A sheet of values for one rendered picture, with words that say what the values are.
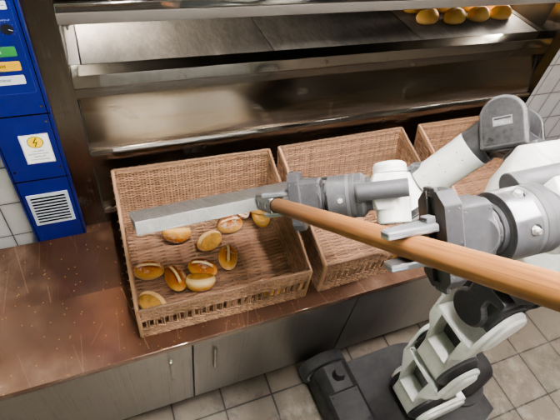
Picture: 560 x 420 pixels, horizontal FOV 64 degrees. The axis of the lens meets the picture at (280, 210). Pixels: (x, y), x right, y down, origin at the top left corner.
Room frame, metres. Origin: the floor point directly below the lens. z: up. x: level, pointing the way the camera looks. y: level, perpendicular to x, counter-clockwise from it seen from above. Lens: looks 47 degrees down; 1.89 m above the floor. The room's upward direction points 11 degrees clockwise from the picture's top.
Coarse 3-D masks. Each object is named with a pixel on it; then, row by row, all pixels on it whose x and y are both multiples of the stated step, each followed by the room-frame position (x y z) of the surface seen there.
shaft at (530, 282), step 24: (288, 216) 0.56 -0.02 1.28; (312, 216) 0.49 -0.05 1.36; (336, 216) 0.46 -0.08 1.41; (360, 240) 0.39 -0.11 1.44; (384, 240) 0.36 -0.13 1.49; (408, 240) 0.34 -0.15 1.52; (432, 240) 0.32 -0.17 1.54; (432, 264) 0.30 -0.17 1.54; (456, 264) 0.28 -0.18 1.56; (480, 264) 0.26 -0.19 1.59; (504, 264) 0.25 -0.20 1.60; (528, 264) 0.25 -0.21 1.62; (504, 288) 0.24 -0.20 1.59; (528, 288) 0.22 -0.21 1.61; (552, 288) 0.22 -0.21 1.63
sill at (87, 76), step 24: (312, 48) 1.41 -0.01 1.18; (336, 48) 1.44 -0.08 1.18; (360, 48) 1.47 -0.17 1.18; (384, 48) 1.50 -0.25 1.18; (408, 48) 1.54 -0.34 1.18; (432, 48) 1.58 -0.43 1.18; (456, 48) 1.64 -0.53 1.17; (480, 48) 1.69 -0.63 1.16; (504, 48) 1.75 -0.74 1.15; (72, 72) 1.02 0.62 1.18; (96, 72) 1.04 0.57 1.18; (120, 72) 1.06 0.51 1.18; (144, 72) 1.09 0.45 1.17; (168, 72) 1.13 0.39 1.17; (192, 72) 1.16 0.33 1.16; (216, 72) 1.19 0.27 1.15; (240, 72) 1.23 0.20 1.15
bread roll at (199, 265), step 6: (198, 258) 0.87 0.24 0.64; (192, 264) 0.85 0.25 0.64; (198, 264) 0.85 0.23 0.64; (204, 264) 0.85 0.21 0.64; (210, 264) 0.86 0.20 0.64; (192, 270) 0.84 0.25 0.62; (198, 270) 0.84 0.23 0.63; (204, 270) 0.84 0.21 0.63; (210, 270) 0.84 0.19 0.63; (216, 270) 0.86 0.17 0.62
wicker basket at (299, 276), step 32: (192, 160) 1.12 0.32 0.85; (224, 160) 1.17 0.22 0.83; (256, 160) 1.22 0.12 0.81; (128, 192) 1.00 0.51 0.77; (160, 192) 1.04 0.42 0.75; (192, 192) 1.09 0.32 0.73; (224, 192) 1.14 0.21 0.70; (128, 224) 0.96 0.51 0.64; (192, 224) 1.05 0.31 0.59; (256, 224) 1.11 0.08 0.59; (288, 224) 1.02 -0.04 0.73; (128, 256) 0.74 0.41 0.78; (160, 256) 0.89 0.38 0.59; (256, 256) 0.97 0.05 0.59; (288, 256) 0.98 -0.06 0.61; (160, 288) 0.77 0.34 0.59; (224, 288) 0.81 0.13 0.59; (256, 288) 0.76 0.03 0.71; (288, 288) 0.82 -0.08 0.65; (192, 320) 0.66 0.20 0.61
